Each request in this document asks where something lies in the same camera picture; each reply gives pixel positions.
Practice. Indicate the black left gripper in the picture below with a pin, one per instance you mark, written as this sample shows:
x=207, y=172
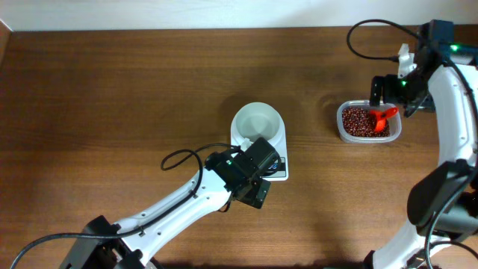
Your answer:
x=257, y=192

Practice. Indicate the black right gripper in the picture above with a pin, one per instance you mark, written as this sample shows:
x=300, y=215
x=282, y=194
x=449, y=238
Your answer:
x=388, y=95

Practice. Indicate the red measuring scoop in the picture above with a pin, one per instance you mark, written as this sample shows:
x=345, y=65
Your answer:
x=381, y=117

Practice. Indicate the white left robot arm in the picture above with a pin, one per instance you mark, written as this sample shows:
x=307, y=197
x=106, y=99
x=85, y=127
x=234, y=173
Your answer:
x=223, y=177

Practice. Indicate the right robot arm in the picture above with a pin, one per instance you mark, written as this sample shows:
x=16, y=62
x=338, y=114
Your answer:
x=440, y=76

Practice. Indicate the white digital kitchen scale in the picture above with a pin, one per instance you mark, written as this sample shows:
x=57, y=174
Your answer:
x=280, y=146

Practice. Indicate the grey round bowl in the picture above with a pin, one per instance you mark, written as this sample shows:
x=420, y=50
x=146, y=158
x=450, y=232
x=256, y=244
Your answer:
x=255, y=120

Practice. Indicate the clear plastic container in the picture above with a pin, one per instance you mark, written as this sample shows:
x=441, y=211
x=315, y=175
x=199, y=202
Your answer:
x=394, y=123

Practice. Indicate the red adzuki beans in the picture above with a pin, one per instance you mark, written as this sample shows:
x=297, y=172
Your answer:
x=359, y=123

